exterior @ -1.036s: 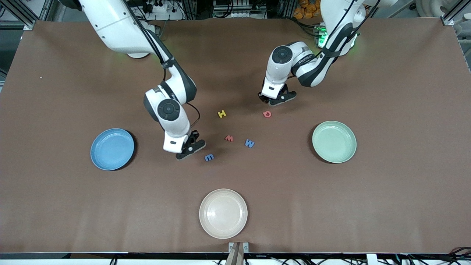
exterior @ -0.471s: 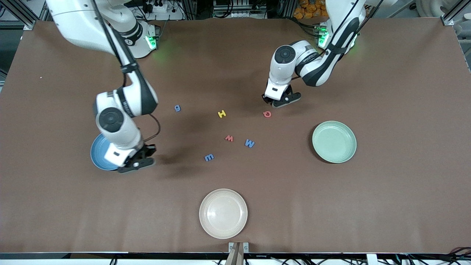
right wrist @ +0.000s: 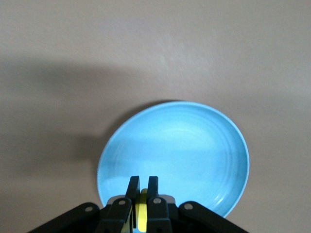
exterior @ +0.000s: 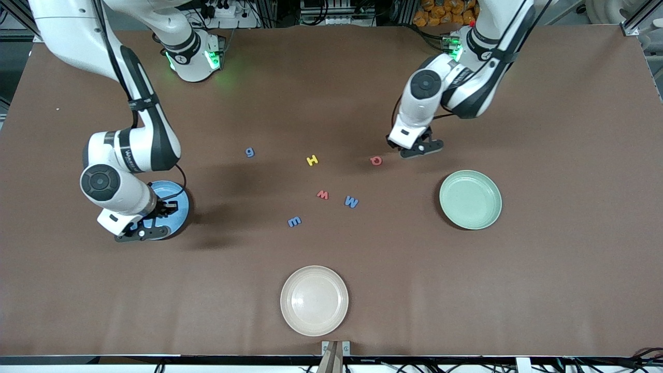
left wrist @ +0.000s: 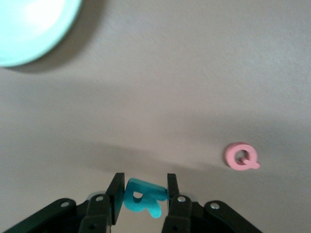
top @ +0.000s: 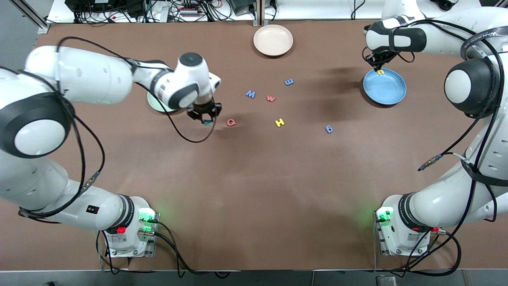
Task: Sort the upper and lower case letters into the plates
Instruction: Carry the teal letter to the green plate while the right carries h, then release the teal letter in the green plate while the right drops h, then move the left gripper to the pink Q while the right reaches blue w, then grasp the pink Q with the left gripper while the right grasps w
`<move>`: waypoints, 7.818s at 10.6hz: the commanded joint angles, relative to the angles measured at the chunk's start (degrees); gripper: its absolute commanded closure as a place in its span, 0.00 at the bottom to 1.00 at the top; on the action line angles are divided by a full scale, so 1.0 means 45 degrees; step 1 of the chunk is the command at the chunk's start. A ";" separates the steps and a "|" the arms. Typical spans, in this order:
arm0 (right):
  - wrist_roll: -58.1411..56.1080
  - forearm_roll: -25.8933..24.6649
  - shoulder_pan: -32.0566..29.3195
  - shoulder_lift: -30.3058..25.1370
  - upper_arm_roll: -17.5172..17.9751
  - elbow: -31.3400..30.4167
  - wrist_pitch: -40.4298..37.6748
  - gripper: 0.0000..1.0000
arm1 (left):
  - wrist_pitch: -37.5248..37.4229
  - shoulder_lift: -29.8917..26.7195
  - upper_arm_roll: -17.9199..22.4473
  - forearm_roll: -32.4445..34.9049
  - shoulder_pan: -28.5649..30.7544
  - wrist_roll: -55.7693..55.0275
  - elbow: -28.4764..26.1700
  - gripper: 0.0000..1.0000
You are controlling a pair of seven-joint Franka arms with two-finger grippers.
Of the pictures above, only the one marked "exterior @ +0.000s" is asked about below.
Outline blue plate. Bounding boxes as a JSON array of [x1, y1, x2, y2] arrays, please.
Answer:
[[136, 180, 190, 240]]

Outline green plate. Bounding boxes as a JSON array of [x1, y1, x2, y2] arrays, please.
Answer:
[[439, 170, 503, 231]]

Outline orange snack bags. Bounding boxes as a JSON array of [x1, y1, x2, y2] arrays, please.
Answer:
[[413, 0, 477, 27]]

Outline beige plate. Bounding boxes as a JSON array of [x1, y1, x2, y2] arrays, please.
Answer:
[[280, 265, 349, 337]]

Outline white power strip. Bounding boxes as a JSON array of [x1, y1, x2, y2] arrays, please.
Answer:
[[199, 0, 260, 29]]

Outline brown table cover sheet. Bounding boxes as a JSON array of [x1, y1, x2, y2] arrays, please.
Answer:
[[0, 25, 663, 358]]

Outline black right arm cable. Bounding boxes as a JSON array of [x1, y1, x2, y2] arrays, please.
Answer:
[[93, 0, 187, 204]]

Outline metal mount bracket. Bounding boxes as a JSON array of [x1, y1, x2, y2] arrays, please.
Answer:
[[317, 340, 351, 373]]

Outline white plastic hose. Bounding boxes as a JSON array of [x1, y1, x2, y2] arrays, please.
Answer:
[[585, 0, 635, 25]]

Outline aluminium frame profile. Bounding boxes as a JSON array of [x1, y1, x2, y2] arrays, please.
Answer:
[[0, 0, 37, 42], [622, 0, 663, 37]]

